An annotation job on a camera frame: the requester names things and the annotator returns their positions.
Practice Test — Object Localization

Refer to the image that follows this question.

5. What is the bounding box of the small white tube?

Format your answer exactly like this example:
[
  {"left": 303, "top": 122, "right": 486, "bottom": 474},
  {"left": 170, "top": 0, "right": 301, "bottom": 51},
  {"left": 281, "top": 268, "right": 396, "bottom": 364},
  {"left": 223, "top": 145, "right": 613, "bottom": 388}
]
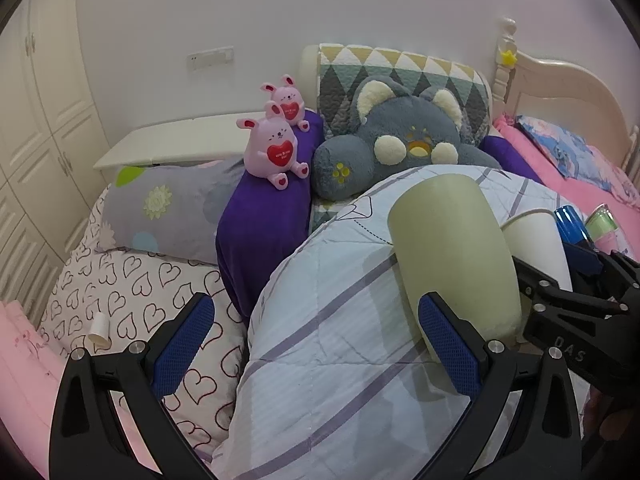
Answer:
[{"left": 87, "top": 312, "right": 111, "bottom": 350}]

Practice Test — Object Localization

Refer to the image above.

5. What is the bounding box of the pink bunny toy front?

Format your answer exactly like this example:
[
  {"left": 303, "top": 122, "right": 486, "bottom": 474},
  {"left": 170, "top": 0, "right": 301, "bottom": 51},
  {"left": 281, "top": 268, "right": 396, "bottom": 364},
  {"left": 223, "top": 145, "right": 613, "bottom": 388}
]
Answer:
[{"left": 236, "top": 101, "right": 310, "bottom": 191}]

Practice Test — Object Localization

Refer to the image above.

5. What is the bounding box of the pink cup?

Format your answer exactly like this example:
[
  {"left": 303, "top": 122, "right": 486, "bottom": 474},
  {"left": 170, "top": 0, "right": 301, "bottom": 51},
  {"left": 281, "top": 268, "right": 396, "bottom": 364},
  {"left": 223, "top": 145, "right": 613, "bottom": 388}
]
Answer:
[{"left": 594, "top": 230, "right": 634, "bottom": 259}]

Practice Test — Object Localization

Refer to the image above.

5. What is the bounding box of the right hand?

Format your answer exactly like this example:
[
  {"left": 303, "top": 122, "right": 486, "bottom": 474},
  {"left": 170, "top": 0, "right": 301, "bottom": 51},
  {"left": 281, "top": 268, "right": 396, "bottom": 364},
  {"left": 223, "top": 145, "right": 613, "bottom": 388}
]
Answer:
[{"left": 582, "top": 387, "right": 634, "bottom": 441}]

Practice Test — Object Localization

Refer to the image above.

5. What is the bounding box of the pale green cup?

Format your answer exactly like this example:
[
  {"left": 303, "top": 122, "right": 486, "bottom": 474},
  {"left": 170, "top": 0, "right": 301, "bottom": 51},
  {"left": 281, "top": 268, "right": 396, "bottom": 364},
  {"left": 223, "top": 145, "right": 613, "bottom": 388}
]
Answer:
[{"left": 387, "top": 174, "right": 522, "bottom": 346}]

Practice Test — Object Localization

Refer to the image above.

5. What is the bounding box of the cream small headboard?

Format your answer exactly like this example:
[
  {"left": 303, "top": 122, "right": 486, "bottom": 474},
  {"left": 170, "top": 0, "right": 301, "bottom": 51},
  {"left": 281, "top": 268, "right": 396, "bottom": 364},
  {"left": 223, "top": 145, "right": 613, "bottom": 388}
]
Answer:
[{"left": 296, "top": 44, "right": 320, "bottom": 112}]

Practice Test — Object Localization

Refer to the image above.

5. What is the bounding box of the white paper cup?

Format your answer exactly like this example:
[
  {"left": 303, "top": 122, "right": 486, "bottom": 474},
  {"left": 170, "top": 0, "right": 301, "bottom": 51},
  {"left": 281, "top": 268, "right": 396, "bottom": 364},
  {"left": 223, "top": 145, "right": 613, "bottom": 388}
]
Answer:
[{"left": 501, "top": 208, "right": 573, "bottom": 292}]

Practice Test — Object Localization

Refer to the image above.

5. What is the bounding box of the cream wardrobe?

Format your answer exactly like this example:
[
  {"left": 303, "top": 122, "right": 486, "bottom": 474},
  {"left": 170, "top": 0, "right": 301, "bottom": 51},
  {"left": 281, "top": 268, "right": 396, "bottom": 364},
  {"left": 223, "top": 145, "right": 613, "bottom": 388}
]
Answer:
[{"left": 1, "top": 0, "right": 108, "bottom": 323}]

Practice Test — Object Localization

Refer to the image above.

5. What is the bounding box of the diamond pattern cushion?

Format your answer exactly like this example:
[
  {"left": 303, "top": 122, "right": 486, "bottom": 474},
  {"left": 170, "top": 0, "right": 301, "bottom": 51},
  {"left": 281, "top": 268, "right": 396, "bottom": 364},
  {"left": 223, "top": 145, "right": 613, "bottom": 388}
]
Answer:
[{"left": 317, "top": 44, "right": 491, "bottom": 144}]

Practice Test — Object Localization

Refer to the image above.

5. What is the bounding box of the heart pattern sheet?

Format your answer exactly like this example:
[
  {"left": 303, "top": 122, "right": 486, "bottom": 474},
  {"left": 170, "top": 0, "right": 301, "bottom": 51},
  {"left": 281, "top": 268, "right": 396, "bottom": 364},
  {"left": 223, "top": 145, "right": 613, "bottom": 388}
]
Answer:
[{"left": 38, "top": 197, "right": 246, "bottom": 463}]

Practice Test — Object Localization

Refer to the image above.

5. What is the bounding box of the grey plush cat pillow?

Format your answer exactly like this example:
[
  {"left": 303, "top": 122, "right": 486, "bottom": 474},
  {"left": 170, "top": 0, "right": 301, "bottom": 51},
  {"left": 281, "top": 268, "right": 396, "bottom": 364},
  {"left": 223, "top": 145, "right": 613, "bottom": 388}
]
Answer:
[{"left": 311, "top": 76, "right": 500, "bottom": 202}]

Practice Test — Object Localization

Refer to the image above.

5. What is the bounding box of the pink cartoon pillow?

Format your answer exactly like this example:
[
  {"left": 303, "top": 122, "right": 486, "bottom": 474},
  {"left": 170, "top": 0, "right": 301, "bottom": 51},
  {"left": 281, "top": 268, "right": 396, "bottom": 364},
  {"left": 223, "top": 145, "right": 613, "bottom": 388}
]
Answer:
[{"left": 586, "top": 145, "right": 639, "bottom": 209}]

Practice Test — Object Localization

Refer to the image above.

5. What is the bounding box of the wall switch panel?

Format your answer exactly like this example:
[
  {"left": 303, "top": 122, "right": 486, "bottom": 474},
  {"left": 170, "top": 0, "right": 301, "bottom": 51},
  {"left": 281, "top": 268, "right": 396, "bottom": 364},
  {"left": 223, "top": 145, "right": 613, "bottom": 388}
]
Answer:
[{"left": 186, "top": 46, "right": 234, "bottom": 72}]

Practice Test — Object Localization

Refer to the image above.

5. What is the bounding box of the pink sheet left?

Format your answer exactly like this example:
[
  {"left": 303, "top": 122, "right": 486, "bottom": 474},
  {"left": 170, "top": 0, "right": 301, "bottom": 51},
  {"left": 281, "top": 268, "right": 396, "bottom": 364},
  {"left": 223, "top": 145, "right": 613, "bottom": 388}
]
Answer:
[{"left": 0, "top": 299, "right": 162, "bottom": 480}]

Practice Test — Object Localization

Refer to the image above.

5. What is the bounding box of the blue cartoon pillow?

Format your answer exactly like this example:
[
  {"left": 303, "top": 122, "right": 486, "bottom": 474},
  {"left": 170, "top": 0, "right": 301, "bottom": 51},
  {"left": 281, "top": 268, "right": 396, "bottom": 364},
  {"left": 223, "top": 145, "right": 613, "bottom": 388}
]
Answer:
[{"left": 515, "top": 115, "right": 595, "bottom": 185}]

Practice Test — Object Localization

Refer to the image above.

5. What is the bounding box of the cream bed headboard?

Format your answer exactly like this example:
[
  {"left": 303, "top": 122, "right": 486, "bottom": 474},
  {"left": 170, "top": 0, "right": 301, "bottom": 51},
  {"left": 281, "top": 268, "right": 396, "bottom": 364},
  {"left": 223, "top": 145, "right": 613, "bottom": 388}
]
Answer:
[{"left": 491, "top": 18, "right": 639, "bottom": 184}]

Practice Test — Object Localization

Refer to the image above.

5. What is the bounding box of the purple blanket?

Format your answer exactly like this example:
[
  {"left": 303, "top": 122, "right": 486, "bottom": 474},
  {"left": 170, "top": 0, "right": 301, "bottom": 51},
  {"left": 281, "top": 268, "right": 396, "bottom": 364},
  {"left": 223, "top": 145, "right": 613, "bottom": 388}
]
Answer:
[{"left": 216, "top": 112, "right": 322, "bottom": 323}]

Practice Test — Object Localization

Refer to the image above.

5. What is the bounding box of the pink bunny toy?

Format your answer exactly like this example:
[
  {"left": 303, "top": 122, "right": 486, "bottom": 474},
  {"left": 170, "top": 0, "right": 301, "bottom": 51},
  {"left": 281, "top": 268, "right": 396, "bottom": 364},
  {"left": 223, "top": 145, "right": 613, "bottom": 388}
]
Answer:
[
  {"left": 260, "top": 74, "right": 309, "bottom": 132},
  {"left": 236, "top": 101, "right": 310, "bottom": 191}
]

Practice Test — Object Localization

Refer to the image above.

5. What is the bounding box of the pink bunny toy rear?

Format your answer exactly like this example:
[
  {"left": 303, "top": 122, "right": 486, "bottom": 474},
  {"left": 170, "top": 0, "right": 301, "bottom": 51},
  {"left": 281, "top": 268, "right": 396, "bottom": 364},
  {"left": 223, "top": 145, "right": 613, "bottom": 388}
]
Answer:
[{"left": 260, "top": 74, "right": 309, "bottom": 132}]

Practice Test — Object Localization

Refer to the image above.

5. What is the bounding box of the white striped quilt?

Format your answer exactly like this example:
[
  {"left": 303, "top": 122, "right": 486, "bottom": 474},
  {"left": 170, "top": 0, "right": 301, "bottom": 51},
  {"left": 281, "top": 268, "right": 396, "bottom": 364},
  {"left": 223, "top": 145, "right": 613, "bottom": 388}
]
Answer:
[{"left": 209, "top": 162, "right": 591, "bottom": 480}]

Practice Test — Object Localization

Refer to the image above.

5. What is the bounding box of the white bedside table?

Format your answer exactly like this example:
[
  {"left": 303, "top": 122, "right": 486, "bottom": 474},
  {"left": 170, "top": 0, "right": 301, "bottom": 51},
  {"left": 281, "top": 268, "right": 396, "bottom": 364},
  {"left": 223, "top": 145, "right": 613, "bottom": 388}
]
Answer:
[{"left": 93, "top": 112, "right": 264, "bottom": 170}]

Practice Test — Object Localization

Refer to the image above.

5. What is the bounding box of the grey dotted pillow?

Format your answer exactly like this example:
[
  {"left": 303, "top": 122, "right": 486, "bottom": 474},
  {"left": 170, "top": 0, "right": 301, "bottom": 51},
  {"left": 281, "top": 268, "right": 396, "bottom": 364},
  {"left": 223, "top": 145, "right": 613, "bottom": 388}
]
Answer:
[{"left": 96, "top": 157, "right": 244, "bottom": 264}]

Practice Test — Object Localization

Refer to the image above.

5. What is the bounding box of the pink blanket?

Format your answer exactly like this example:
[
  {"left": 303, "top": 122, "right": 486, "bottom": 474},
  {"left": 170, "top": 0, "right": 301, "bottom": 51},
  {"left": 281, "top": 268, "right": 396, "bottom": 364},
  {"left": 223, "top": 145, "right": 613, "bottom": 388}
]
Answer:
[{"left": 480, "top": 115, "right": 639, "bottom": 212}]

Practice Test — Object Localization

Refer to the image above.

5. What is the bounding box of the yellow star ornament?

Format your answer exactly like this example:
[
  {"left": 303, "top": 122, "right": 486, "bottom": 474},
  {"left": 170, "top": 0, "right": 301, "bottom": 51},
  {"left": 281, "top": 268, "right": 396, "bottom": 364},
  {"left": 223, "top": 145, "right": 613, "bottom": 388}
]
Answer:
[{"left": 499, "top": 50, "right": 518, "bottom": 68}]

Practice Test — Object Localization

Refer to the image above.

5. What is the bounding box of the blue steel thermos cup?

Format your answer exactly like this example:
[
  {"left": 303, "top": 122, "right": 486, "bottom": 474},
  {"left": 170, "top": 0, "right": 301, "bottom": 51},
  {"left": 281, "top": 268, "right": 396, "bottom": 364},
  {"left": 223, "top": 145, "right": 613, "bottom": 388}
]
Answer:
[{"left": 553, "top": 205, "right": 594, "bottom": 249}]

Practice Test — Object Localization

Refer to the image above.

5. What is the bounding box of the pink green tumbler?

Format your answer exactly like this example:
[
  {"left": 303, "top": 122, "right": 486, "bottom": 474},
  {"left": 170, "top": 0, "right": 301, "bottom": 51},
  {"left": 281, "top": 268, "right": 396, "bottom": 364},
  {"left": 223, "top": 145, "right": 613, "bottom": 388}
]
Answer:
[{"left": 586, "top": 204, "right": 618, "bottom": 242}]

